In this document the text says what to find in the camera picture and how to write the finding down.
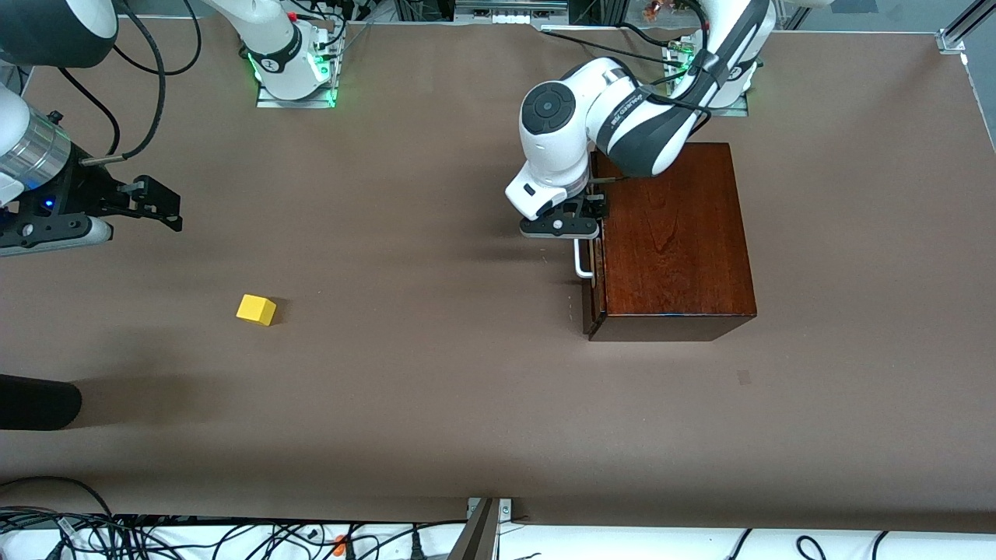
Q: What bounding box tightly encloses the short black table cable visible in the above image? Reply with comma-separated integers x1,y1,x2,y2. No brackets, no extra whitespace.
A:
619,22,687,49

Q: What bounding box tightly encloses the long black table cable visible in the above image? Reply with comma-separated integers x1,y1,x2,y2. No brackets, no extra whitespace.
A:
541,26,674,67

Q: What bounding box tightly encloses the large matte table cover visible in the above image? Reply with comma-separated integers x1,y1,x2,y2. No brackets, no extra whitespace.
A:
0,16,996,534

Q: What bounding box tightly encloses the dark metal beam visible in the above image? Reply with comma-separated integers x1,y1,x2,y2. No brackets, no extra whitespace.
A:
447,498,500,560

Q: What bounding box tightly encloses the yellow block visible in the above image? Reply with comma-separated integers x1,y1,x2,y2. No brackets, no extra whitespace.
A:
236,294,278,327

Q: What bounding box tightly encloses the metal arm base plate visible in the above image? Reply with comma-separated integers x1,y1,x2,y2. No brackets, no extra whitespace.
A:
255,43,341,110
665,43,752,117

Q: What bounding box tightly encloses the wooden drawer with white handle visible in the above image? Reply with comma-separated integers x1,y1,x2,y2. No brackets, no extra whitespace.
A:
573,152,606,324

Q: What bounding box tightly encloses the black round-ended cylinder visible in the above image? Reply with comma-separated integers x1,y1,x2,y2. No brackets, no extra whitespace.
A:
0,373,83,431

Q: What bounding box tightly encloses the black looped floor cable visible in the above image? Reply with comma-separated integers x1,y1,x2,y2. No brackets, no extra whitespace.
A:
0,476,117,537

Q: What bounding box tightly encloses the small metal bracket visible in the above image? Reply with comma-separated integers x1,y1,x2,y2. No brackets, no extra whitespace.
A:
467,498,513,523

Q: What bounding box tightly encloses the aluminium corner profile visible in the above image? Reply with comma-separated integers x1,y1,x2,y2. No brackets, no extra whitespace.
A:
938,0,996,55

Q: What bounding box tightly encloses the dark wooden cabinet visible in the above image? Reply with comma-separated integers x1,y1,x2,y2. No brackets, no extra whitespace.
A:
584,142,758,343

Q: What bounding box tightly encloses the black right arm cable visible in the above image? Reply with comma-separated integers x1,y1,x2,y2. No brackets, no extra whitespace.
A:
54,0,205,164

